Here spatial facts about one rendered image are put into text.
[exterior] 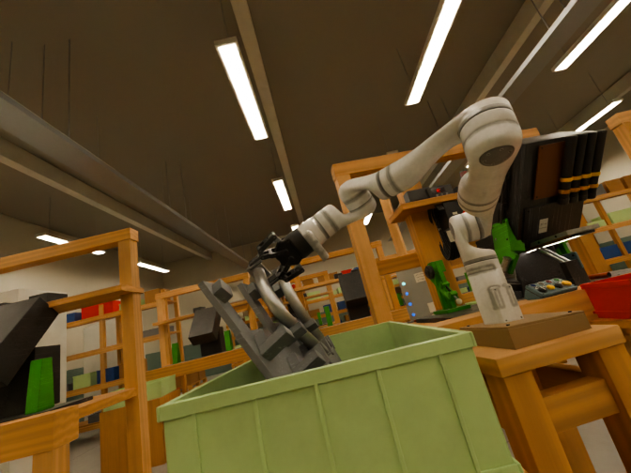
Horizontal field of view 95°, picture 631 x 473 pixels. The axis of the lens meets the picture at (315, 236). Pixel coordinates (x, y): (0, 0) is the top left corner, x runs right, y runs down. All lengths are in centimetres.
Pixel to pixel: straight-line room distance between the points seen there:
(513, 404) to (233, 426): 59
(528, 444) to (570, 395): 15
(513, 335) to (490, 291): 15
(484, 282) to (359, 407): 62
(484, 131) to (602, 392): 64
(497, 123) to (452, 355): 39
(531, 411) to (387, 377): 48
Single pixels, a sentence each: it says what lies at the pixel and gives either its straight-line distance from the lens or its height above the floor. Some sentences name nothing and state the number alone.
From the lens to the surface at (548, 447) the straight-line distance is 87.
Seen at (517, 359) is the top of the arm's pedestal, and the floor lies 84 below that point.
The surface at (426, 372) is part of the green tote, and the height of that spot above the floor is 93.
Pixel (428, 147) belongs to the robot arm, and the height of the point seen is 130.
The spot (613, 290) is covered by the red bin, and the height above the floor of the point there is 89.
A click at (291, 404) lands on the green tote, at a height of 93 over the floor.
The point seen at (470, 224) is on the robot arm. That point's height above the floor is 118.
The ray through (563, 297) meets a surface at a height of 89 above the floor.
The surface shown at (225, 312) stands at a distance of 53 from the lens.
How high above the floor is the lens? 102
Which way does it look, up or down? 16 degrees up
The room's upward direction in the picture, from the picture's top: 14 degrees counter-clockwise
